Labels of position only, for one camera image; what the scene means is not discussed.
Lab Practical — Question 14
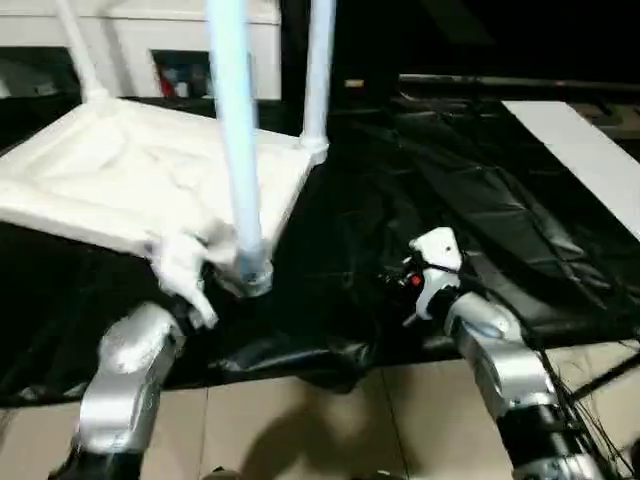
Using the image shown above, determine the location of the white plastic table leg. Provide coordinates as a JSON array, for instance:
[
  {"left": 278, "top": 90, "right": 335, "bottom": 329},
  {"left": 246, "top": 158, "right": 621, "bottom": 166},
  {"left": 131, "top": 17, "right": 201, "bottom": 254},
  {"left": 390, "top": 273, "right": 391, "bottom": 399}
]
[
  {"left": 207, "top": 0, "right": 275, "bottom": 301},
  {"left": 298, "top": 0, "right": 337, "bottom": 151},
  {"left": 53, "top": 0, "right": 110, "bottom": 105}
]

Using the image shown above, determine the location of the white plastic table top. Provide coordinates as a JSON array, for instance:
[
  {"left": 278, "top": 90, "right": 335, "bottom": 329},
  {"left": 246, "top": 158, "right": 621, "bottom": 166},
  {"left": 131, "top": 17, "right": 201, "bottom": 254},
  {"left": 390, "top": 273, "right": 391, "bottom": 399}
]
[{"left": 0, "top": 97, "right": 331, "bottom": 297}]

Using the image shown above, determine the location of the black work mat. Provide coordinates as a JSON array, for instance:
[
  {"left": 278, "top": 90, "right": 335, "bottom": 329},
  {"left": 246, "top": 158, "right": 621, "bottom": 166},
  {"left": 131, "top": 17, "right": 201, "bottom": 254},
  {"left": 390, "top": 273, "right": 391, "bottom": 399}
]
[{"left": 0, "top": 92, "right": 640, "bottom": 407}]

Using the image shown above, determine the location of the black metal table strut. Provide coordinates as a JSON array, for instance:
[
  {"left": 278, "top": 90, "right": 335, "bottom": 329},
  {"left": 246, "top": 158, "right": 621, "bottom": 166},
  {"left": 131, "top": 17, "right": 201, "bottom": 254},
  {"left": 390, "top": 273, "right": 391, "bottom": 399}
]
[{"left": 572, "top": 349, "right": 640, "bottom": 402}]

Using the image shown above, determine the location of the white flat board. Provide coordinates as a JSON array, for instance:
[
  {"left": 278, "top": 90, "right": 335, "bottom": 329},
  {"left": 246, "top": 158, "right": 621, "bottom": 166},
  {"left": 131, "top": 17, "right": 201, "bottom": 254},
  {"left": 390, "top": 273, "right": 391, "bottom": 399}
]
[{"left": 501, "top": 99, "right": 640, "bottom": 217}]

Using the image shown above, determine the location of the black metal rod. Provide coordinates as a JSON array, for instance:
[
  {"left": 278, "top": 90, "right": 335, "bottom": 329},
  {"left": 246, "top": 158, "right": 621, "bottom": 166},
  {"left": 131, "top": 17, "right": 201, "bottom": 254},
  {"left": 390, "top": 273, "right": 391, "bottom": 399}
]
[{"left": 398, "top": 73, "right": 640, "bottom": 90}]

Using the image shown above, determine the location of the black case with yellow label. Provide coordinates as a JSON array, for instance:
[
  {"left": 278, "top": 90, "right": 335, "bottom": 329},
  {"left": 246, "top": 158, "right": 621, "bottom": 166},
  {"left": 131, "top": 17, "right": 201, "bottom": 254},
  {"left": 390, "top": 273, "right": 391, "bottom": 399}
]
[{"left": 279, "top": 0, "right": 407, "bottom": 97}]

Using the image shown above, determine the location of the white cabinet with glass doors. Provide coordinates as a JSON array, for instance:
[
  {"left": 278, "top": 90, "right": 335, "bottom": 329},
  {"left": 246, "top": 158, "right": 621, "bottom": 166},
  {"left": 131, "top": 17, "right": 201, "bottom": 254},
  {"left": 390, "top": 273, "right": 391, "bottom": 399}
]
[{"left": 0, "top": 0, "right": 285, "bottom": 102}]

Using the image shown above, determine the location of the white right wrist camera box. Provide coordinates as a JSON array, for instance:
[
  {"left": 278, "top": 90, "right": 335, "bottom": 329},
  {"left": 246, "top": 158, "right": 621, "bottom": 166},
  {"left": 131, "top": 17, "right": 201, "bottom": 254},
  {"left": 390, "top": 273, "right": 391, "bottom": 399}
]
[{"left": 408, "top": 226, "right": 465, "bottom": 322}]

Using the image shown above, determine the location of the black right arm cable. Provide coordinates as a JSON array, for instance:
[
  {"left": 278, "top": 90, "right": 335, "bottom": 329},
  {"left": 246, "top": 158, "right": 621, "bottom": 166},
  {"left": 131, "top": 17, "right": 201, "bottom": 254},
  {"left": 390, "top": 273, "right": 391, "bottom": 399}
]
[{"left": 457, "top": 257, "right": 629, "bottom": 479}]

